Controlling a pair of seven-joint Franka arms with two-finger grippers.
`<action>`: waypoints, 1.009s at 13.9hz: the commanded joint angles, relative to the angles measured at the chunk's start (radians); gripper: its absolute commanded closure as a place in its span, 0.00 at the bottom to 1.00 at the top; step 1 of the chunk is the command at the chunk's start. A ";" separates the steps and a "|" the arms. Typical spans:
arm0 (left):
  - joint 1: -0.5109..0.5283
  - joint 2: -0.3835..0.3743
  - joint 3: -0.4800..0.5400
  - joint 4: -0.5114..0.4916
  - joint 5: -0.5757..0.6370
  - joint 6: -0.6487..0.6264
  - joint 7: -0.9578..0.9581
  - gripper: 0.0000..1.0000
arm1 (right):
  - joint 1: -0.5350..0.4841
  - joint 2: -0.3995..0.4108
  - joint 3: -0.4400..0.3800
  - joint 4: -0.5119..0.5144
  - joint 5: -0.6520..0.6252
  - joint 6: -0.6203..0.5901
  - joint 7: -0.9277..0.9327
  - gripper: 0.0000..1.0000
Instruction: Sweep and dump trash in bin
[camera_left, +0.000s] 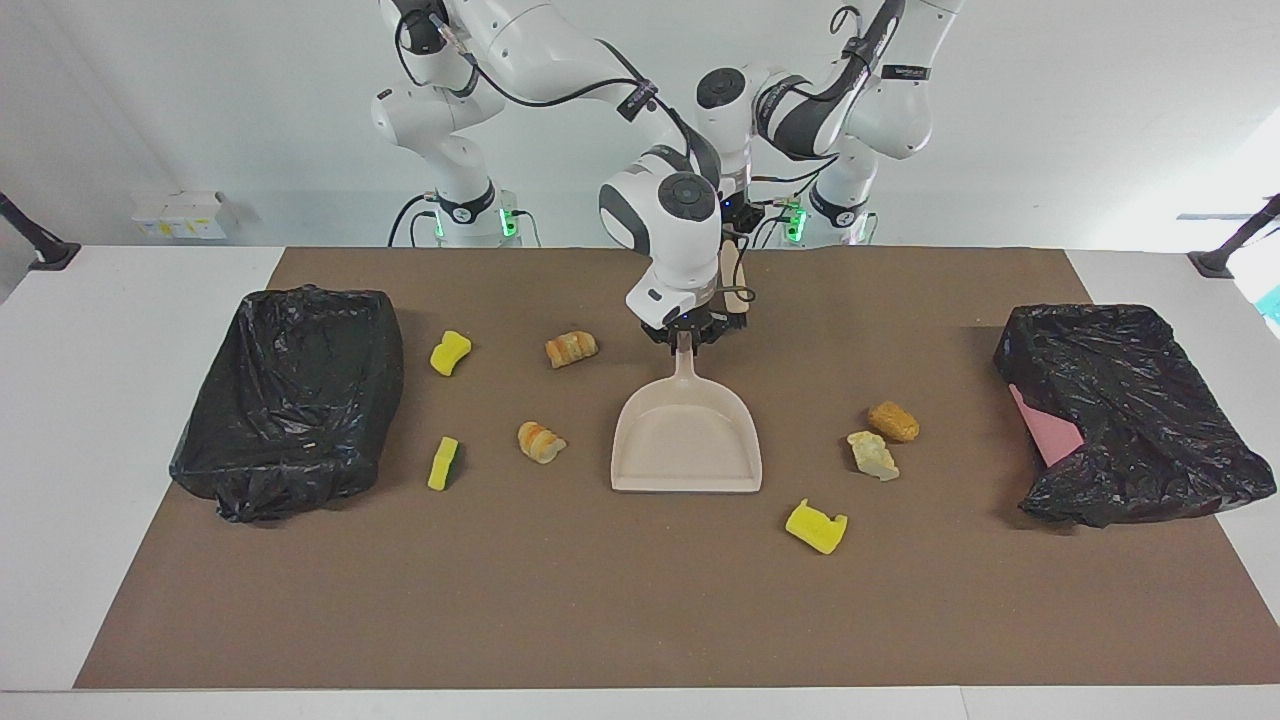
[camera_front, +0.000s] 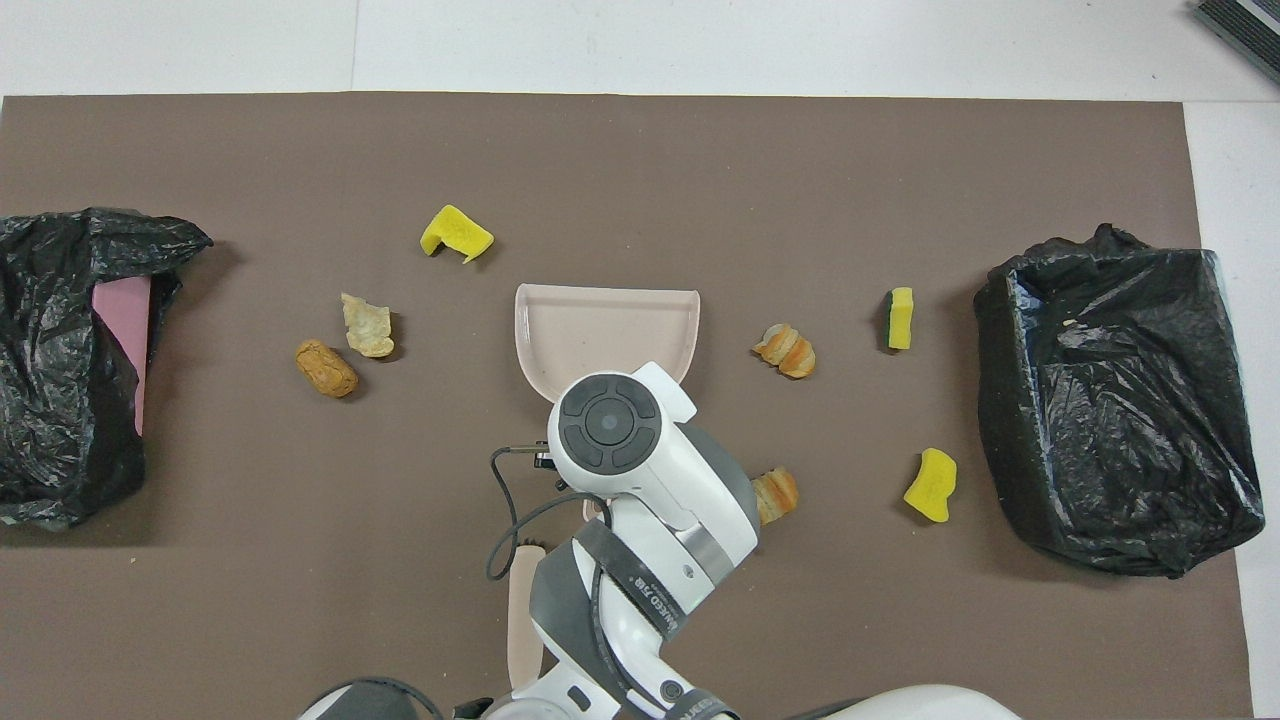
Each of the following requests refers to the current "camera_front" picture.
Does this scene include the large brown table mat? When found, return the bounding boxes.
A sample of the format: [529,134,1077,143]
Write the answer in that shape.
[0,92,1256,720]

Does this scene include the grey ribbed panel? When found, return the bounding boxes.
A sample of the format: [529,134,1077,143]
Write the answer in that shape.
[1192,0,1280,86]

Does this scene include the notched yellow green sponge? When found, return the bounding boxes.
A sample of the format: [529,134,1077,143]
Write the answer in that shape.
[419,204,496,265]

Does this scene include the rectangular yellow green sponge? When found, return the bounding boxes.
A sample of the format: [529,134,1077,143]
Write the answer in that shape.
[884,286,915,352]

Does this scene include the pale bread piece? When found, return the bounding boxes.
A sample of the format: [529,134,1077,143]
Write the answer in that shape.
[340,292,397,359]

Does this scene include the crumpled black trash bag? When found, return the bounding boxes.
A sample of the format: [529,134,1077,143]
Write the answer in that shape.
[0,207,215,531]

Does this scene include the beige hand brush black bristles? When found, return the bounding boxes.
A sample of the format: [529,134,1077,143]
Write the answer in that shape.
[507,540,547,693]

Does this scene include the striped orange croissant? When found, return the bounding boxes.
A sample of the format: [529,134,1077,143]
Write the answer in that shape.
[752,467,801,527]
[752,322,817,381]

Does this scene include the black bag lined trash bin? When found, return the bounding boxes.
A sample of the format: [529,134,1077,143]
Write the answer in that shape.
[975,223,1266,579]

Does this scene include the curved yellow sponge piece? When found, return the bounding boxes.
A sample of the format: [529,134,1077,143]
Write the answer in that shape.
[903,447,958,524]

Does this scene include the brown bread roll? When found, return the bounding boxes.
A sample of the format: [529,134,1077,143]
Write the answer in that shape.
[294,338,360,399]

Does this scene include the pink plastic bin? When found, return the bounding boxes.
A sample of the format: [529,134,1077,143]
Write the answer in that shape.
[92,275,153,437]

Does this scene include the beige plastic dustpan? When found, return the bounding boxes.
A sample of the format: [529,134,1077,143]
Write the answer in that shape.
[514,283,702,523]

